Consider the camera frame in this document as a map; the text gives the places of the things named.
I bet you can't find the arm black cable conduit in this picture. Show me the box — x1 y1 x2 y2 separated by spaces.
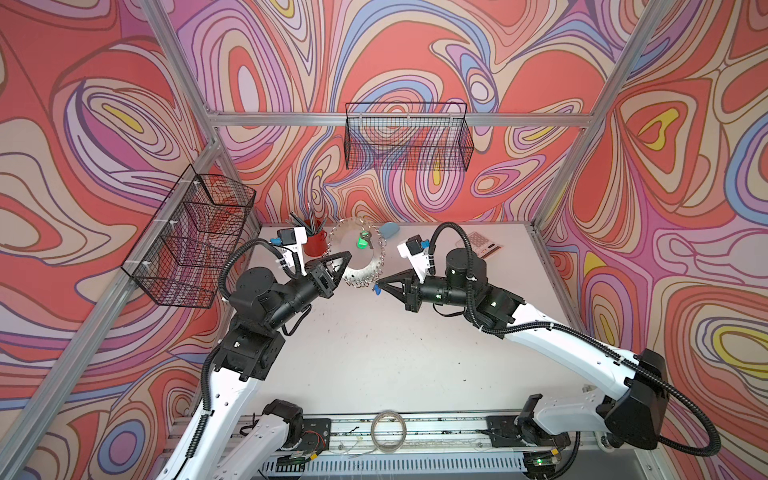
428 221 722 458
217 238 289 301

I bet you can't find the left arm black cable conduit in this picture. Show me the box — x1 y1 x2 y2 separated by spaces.
217 238 289 301

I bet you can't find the black wire basket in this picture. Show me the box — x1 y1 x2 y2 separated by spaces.
343 101 475 172
121 166 255 309

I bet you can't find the black wire basket left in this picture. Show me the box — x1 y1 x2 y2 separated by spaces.
121 166 255 309

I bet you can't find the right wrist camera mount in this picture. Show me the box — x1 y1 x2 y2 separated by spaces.
397 235 434 283

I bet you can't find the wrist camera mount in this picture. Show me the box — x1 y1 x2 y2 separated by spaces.
397 235 434 283
270 227 308 278

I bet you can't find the red metal pencil bucket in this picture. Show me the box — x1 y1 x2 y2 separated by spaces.
303 230 328 258

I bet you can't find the light blue spatula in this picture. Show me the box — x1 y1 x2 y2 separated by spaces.
379 222 400 239

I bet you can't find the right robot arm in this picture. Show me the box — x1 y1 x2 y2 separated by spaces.
376 248 670 450

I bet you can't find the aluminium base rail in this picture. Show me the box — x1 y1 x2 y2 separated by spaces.
254 411 670 479

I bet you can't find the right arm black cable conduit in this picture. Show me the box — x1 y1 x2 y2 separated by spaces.
428 221 722 458

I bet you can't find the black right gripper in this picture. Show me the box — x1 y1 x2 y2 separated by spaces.
379 266 473 313

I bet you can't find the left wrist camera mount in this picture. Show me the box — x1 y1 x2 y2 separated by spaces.
270 227 308 278

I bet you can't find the coiled clear cable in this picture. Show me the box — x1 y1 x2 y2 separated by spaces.
369 409 409 455

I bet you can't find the green tagged key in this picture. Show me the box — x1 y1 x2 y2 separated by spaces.
357 230 373 250

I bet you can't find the black wire basket back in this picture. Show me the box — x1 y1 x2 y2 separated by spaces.
343 101 475 172

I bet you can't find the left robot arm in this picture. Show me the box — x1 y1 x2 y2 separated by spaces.
157 251 352 479

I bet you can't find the aluminium frame post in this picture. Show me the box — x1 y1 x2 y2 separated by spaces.
140 0 265 227

